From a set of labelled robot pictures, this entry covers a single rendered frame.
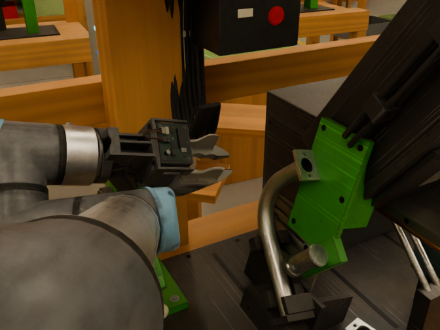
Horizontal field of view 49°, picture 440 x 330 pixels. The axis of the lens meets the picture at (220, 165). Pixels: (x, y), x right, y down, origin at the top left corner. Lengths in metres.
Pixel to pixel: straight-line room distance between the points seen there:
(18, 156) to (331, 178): 0.48
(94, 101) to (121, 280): 0.83
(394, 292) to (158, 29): 0.69
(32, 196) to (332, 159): 0.47
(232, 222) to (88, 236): 1.03
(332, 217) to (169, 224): 0.35
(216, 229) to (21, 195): 0.71
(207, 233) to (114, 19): 0.56
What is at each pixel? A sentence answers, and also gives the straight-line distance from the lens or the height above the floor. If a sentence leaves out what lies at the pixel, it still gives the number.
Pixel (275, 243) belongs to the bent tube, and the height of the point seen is 1.04.
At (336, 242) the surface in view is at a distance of 0.80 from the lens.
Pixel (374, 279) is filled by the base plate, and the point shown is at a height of 0.90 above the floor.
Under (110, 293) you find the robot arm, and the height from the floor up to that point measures 1.45.
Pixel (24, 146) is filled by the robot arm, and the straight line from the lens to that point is 0.57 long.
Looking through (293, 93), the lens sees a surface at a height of 1.24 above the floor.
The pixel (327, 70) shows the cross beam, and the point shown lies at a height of 1.22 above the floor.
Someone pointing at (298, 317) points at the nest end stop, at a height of 0.97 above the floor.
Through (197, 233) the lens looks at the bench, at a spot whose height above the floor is 0.88.
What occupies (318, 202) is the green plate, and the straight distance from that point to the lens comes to 0.82.
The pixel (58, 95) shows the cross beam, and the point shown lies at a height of 1.26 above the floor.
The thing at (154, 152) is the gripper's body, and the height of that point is 1.31.
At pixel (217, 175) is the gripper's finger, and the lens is 0.68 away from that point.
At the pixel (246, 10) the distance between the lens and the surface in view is 0.87.
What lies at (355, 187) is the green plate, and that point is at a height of 1.20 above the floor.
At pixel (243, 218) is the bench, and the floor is 0.88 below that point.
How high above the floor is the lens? 1.58
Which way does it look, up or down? 28 degrees down
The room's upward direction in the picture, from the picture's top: straight up
